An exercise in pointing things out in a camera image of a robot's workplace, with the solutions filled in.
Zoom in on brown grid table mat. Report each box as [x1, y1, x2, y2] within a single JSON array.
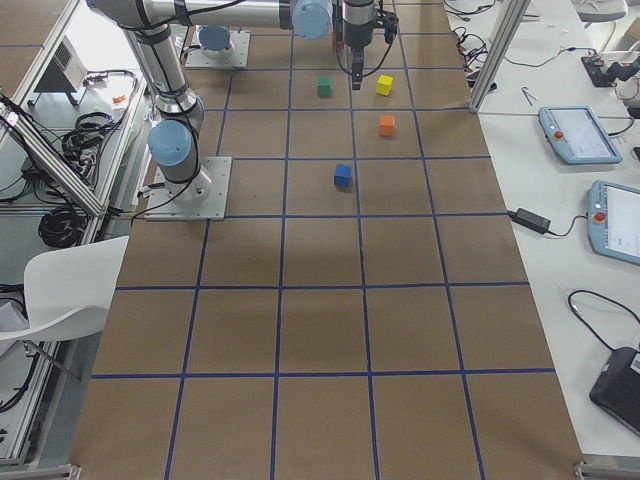
[[70, 1, 580, 479]]

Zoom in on blue wooden block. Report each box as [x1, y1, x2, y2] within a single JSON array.
[[333, 164, 352, 189]]

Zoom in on lower teach pendant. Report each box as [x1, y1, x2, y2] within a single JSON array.
[[587, 180, 639, 265]]

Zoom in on green wooden block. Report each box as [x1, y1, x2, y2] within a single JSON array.
[[316, 76, 333, 98]]

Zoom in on white chair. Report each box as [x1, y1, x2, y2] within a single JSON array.
[[1, 236, 129, 342]]

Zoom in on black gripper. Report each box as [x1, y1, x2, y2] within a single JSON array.
[[341, 0, 376, 91]]

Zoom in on upper teach pendant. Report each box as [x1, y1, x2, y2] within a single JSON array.
[[538, 106, 622, 165]]

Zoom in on yellow wooden block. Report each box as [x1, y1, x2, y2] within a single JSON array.
[[376, 74, 394, 97]]

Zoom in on orange wooden block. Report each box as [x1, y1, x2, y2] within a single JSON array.
[[378, 114, 396, 138]]

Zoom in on black laptop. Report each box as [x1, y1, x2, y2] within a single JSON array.
[[589, 347, 639, 435]]

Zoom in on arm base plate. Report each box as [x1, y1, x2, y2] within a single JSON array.
[[143, 157, 232, 221], [185, 26, 250, 70]]

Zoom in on black power adapter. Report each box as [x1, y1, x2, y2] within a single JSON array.
[[507, 208, 551, 234]]

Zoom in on teach pendant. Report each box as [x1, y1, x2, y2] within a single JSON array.
[[538, 106, 622, 165], [587, 180, 639, 265]]

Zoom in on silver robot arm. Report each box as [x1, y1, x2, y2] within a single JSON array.
[[95, 1, 377, 98], [125, 26, 212, 202]]

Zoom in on aluminium frame post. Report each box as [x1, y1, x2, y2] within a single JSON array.
[[469, 0, 530, 113]]

